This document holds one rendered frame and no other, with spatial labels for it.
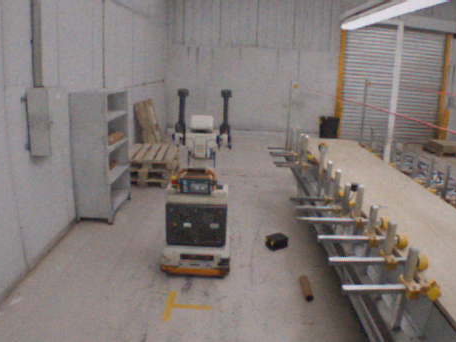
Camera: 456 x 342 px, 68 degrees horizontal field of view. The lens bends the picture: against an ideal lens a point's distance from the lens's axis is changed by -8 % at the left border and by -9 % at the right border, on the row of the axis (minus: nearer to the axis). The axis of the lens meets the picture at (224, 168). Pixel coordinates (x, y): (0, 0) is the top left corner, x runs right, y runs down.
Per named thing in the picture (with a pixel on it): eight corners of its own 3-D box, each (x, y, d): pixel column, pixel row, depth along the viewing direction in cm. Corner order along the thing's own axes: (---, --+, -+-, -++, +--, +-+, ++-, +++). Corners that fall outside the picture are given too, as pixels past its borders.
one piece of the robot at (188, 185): (216, 199, 314) (216, 180, 299) (175, 198, 314) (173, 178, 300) (217, 190, 322) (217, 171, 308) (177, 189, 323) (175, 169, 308)
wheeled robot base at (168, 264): (229, 278, 322) (231, 253, 316) (159, 274, 323) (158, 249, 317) (230, 243, 387) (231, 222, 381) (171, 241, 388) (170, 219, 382)
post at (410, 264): (390, 338, 160) (412, 249, 147) (387, 333, 163) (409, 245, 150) (396, 337, 160) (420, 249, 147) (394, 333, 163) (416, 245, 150)
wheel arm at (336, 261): (329, 266, 173) (330, 259, 172) (327, 262, 176) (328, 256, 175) (422, 265, 172) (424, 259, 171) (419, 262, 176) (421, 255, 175)
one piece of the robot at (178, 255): (220, 263, 318) (220, 254, 316) (173, 260, 319) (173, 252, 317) (220, 261, 321) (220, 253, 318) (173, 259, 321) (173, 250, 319)
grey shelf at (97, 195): (77, 222, 429) (67, 92, 387) (101, 197, 515) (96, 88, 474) (111, 224, 428) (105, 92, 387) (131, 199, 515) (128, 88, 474)
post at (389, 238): (373, 304, 183) (391, 222, 171) (371, 300, 187) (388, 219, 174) (379, 304, 183) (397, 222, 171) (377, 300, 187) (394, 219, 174)
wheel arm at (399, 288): (342, 295, 149) (343, 289, 148) (340, 291, 152) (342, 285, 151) (420, 293, 149) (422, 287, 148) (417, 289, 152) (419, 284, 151)
